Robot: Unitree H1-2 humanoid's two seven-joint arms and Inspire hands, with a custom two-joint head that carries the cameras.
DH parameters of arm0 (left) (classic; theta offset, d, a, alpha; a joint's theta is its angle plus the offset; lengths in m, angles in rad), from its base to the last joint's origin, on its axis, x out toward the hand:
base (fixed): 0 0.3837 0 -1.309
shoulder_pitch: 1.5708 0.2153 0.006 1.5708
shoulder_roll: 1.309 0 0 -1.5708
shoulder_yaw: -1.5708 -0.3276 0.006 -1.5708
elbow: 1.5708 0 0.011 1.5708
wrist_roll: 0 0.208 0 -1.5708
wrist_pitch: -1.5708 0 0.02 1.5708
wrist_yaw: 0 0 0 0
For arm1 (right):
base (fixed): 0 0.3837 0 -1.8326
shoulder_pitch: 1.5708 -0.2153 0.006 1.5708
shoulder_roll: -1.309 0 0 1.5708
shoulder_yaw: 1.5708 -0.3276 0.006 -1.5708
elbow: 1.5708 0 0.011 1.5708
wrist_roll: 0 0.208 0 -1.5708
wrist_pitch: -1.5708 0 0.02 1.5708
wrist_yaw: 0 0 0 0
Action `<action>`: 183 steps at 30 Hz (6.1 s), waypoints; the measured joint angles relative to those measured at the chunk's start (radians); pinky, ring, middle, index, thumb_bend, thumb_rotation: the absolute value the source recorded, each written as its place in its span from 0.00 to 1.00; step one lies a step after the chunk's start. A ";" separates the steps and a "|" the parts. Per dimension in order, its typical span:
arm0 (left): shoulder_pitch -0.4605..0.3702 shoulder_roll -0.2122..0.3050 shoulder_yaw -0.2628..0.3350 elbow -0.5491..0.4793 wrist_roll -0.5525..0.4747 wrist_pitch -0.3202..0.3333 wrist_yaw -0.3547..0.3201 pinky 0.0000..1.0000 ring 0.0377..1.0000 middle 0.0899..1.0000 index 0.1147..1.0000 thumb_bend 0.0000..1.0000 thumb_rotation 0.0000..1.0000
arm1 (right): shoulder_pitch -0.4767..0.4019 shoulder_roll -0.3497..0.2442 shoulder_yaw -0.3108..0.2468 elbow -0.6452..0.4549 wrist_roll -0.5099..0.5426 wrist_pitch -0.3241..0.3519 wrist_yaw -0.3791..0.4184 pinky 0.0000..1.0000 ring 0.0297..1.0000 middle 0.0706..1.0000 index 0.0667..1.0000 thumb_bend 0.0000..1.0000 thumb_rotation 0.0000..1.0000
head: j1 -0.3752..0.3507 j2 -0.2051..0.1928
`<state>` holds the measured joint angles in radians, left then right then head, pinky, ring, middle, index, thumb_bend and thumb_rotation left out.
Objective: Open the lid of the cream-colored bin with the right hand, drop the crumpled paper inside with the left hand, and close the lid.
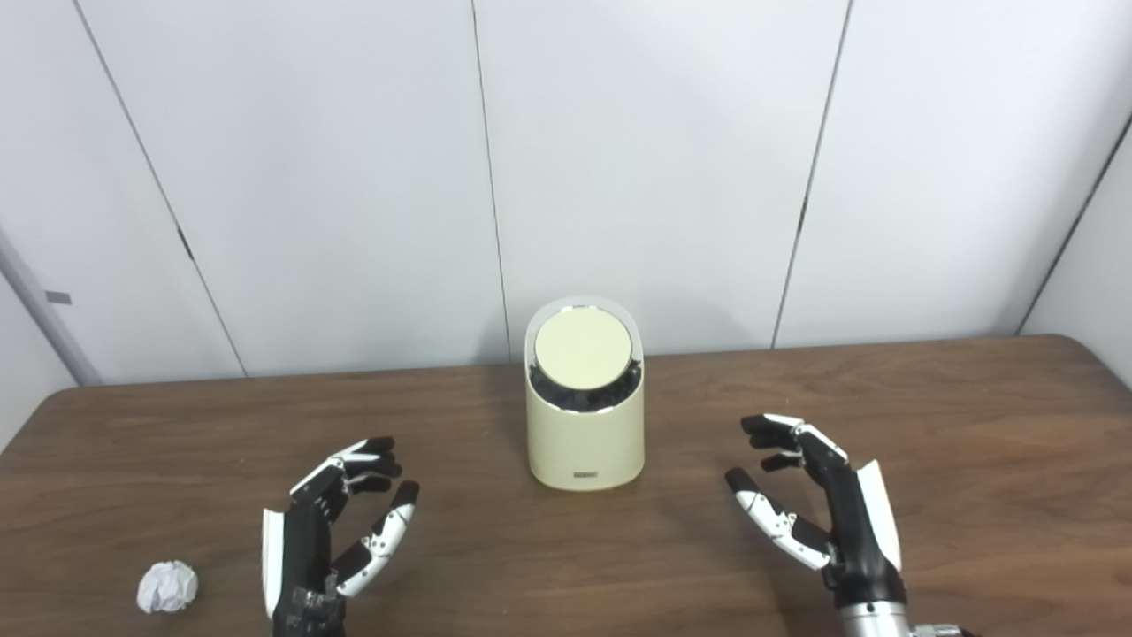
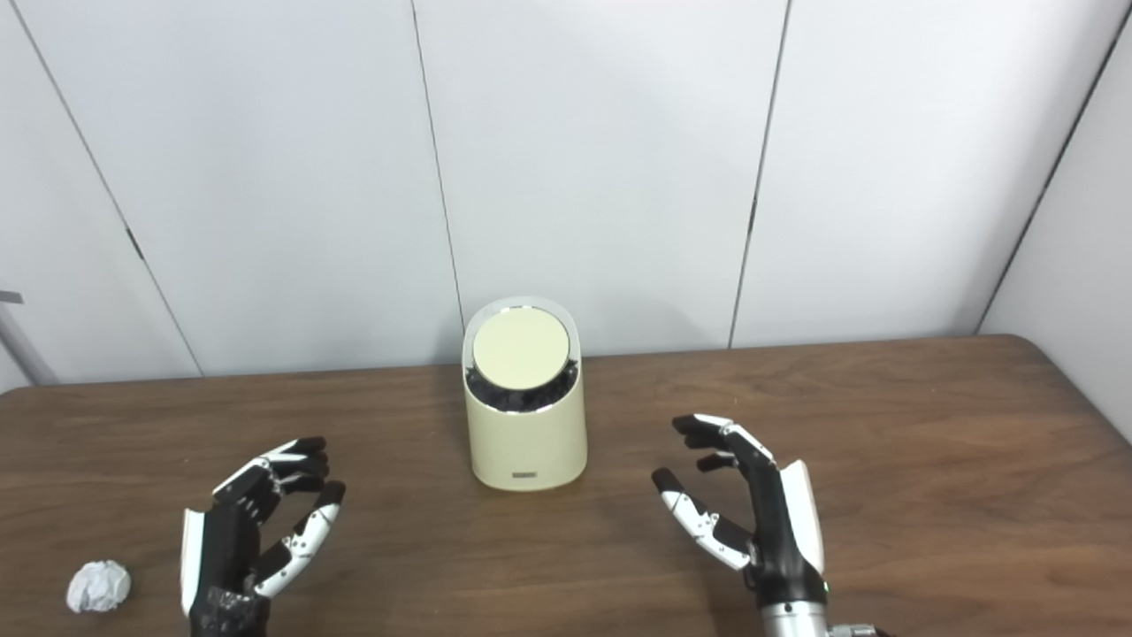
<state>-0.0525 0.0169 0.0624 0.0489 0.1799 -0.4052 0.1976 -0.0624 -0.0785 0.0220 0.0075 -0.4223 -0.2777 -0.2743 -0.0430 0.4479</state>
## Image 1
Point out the white paper ball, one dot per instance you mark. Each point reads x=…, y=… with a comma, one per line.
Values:
x=166, y=587

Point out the small grey wall tag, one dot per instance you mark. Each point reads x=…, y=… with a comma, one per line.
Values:
x=58, y=297

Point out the cream-colored round bin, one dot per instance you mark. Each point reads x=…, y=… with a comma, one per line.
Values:
x=584, y=447

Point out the black wall panel clip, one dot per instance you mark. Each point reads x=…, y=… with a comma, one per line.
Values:
x=185, y=244

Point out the black bin liner bag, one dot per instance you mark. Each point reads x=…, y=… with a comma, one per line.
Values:
x=579, y=400

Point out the cream round bin lid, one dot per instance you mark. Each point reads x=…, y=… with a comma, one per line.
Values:
x=584, y=347

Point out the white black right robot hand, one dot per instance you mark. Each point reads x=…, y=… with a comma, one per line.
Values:
x=853, y=531

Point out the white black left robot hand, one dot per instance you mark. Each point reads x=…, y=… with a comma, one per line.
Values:
x=305, y=540

